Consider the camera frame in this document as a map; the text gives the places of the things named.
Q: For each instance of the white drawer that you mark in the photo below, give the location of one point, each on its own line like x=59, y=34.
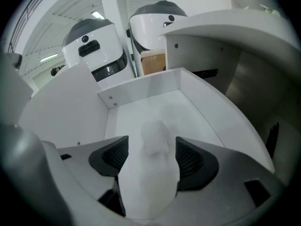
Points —
x=70, y=107

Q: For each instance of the black balcony railing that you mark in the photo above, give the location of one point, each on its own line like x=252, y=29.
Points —
x=26, y=10

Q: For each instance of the white service robot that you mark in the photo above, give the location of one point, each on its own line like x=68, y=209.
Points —
x=101, y=46
x=150, y=27

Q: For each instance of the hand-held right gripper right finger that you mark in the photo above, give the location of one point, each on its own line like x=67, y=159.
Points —
x=223, y=185

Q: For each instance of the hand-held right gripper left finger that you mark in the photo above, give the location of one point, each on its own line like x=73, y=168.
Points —
x=77, y=163

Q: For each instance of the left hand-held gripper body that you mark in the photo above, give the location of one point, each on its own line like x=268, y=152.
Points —
x=14, y=91

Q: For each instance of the brown cardboard box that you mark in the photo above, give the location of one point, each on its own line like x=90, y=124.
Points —
x=152, y=63

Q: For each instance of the ceiling strip light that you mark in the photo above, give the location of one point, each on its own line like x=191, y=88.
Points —
x=97, y=14
x=49, y=58

